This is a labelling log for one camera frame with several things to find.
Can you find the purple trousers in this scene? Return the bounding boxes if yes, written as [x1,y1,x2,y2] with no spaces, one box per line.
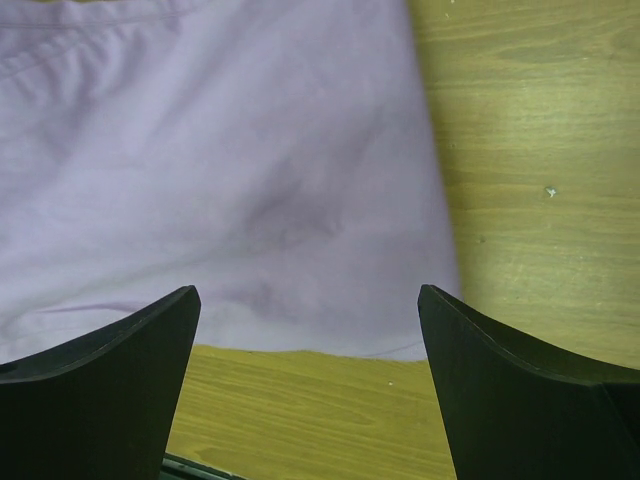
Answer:
[1,1,460,361]

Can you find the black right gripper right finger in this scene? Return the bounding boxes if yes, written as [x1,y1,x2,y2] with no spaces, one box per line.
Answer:
[418,285,639,480]

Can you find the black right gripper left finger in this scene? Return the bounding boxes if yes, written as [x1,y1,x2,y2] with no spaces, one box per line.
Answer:
[1,286,201,479]

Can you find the black mounting base plate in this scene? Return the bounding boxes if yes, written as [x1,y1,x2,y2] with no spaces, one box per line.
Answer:
[158,453,244,480]

